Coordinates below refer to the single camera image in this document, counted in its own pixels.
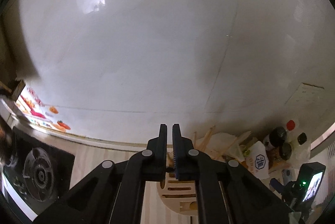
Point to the black cap soy bottle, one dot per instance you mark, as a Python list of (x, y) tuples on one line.
[(288, 148)]

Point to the white seasoning packet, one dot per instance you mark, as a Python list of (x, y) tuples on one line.
[(257, 161)]

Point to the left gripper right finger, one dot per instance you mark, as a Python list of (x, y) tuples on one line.
[(209, 176)]

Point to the beige cylindrical utensil holder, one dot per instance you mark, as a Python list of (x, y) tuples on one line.
[(178, 196)]

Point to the light wooden chopstick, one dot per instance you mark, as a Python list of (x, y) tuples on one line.
[(206, 139), (231, 145)]

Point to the colourful wall stickers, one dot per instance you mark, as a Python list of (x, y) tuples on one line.
[(38, 113)]

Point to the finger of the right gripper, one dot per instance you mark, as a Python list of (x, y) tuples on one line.
[(277, 185)]

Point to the black gas stove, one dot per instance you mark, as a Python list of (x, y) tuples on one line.
[(37, 176)]

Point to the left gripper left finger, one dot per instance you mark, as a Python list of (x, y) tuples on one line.
[(126, 184)]

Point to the brown lidded jar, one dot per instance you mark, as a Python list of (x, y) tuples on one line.
[(278, 134)]

